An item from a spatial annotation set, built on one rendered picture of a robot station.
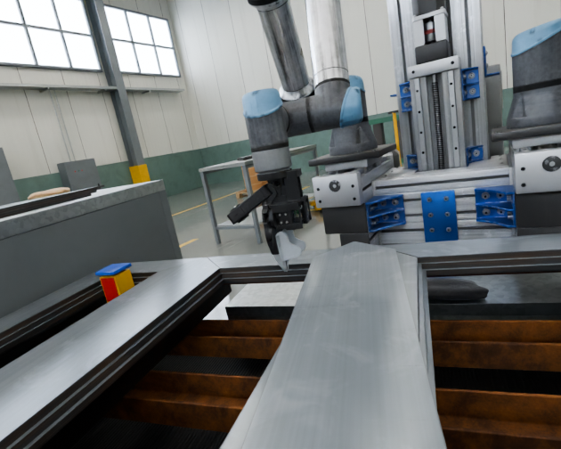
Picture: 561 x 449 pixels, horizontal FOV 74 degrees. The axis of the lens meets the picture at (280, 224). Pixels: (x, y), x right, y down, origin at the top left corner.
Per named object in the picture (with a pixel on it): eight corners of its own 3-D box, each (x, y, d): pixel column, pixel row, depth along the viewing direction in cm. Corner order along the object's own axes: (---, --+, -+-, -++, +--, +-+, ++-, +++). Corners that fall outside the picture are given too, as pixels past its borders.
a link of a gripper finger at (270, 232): (276, 257, 74) (268, 214, 72) (269, 257, 75) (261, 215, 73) (284, 248, 79) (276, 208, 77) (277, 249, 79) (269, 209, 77)
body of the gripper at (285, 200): (303, 232, 72) (292, 170, 69) (262, 235, 75) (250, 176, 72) (313, 222, 79) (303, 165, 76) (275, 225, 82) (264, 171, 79)
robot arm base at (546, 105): (506, 126, 104) (504, 89, 102) (573, 116, 96) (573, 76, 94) (507, 130, 92) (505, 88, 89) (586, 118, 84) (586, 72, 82)
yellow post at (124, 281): (136, 347, 93) (115, 276, 89) (120, 347, 95) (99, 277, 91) (149, 337, 98) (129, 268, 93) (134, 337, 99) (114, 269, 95)
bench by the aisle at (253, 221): (261, 244, 428) (243, 158, 407) (215, 244, 466) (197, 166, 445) (325, 206, 574) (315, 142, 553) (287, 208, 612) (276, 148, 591)
